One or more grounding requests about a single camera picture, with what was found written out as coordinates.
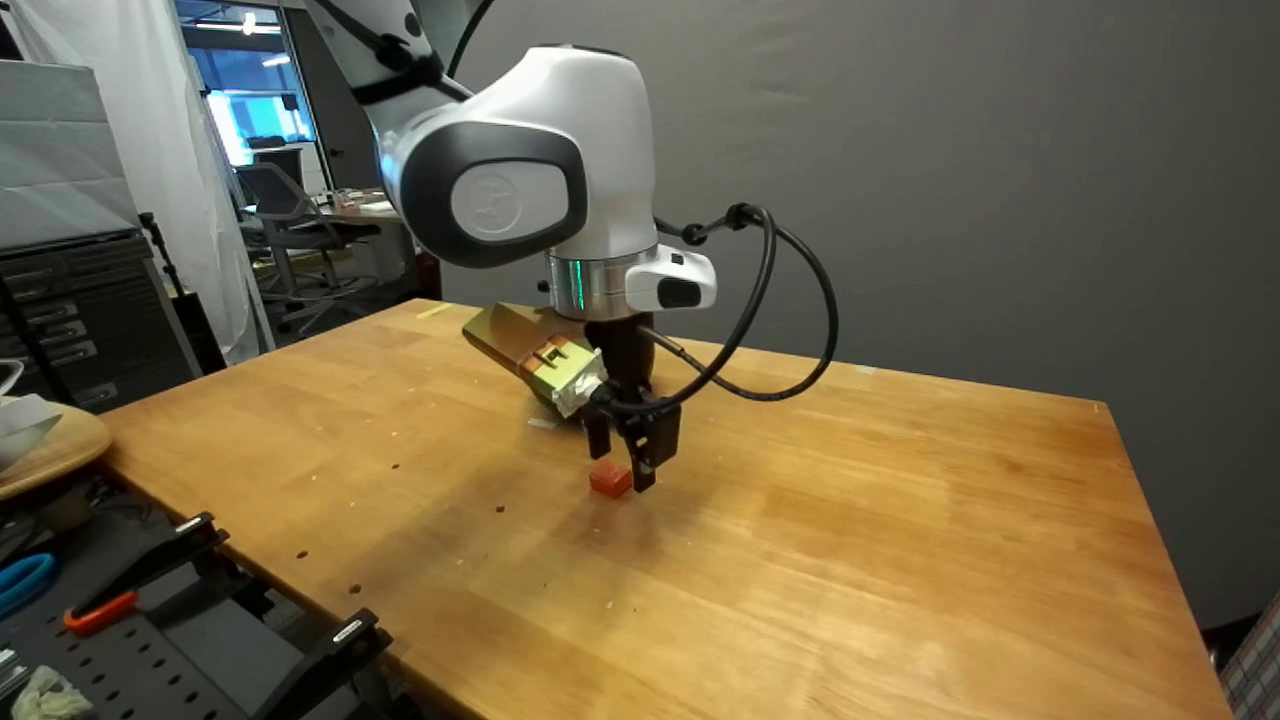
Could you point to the small orange block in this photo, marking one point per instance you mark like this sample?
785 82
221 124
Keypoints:
608 483

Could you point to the light grey panel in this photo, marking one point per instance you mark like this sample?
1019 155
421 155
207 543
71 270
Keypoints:
61 155

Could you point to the crumpled white rag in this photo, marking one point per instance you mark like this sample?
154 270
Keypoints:
46 697

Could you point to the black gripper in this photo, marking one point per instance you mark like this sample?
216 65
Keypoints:
626 380

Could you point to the black stand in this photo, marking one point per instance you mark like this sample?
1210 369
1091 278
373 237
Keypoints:
199 331

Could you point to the round wooden board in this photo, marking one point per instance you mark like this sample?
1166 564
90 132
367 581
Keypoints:
71 448

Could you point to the blue lit monitor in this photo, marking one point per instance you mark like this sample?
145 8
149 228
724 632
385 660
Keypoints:
261 117

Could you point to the grey fabric backdrop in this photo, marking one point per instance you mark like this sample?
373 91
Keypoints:
1002 172

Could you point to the white fabric panel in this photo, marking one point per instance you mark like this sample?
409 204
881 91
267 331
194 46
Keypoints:
172 162

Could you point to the black equipment case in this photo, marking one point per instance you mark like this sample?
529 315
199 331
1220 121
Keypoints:
82 322

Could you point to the white cloth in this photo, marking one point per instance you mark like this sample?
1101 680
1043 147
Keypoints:
21 426

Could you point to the dark office chair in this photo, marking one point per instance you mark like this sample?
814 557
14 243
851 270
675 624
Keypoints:
276 198

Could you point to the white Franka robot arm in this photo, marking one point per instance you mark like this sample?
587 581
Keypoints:
534 147

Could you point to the black pegboard cart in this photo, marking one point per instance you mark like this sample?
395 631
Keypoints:
202 641

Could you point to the tan wrist camera box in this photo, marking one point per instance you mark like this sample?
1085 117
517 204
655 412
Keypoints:
534 352

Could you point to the background desk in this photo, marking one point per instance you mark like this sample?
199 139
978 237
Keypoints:
361 211

